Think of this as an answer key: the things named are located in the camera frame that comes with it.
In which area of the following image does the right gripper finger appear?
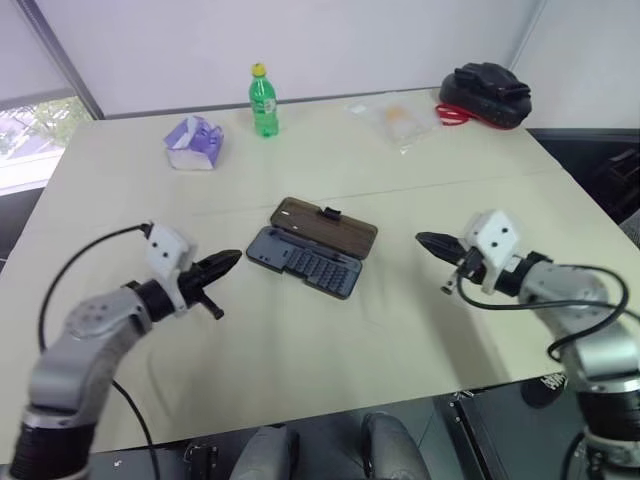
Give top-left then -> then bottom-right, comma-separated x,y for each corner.
416,235 -> 466,263
415,231 -> 467,254

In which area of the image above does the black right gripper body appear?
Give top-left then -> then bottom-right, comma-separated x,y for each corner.
441,247 -> 490,296

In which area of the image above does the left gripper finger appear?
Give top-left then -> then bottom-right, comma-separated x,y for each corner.
204,253 -> 244,287
198,248 -> 244,274

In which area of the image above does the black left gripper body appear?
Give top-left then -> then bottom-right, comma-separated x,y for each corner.
177,263 -> 225,322

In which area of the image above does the dark tool case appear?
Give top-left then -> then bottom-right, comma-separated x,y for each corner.
244,196 -> 380,302

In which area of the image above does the purple tissue pack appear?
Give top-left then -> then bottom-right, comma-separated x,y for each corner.
163,114 -> 225,173

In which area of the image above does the clear plastic bag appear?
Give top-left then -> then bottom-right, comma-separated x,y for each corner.
346,96 -> 442,157

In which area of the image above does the black disc with white print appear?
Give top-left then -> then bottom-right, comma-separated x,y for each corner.
519,371 -> 572,409

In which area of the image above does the black bag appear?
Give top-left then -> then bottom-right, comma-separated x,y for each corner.
438,61 -> 533,133

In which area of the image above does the green bottle with yellow cap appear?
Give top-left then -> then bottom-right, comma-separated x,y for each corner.
248,62 -> 282,139

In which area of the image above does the black cabinet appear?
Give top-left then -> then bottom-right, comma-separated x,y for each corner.
433,378 -> 592,480

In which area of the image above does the gray rounded shape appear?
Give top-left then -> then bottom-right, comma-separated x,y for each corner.
234,424 -> 302,480
360,412 -> 429,480

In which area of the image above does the window with trees outside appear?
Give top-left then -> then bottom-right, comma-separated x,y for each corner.
0,93 -> 95,197

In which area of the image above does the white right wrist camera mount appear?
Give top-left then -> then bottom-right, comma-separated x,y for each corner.
461,209 -> 522,294

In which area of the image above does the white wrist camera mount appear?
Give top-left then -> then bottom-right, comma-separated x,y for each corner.
146,222 -> 199,319
461,209 -> 522,294

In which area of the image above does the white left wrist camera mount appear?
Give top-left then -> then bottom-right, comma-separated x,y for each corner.
146,222 -> 199,319

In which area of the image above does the red strap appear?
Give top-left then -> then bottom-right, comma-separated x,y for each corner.
434,101 -> 482,128

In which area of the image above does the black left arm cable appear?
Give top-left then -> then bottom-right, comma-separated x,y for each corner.
38,223 -> 157,480

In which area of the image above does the black metal bracket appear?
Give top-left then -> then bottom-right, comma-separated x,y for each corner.
181,441 -> 222,480

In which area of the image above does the gray partition post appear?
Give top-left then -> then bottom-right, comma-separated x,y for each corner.
27,0 -> 107,122
503,0 -> 550,72

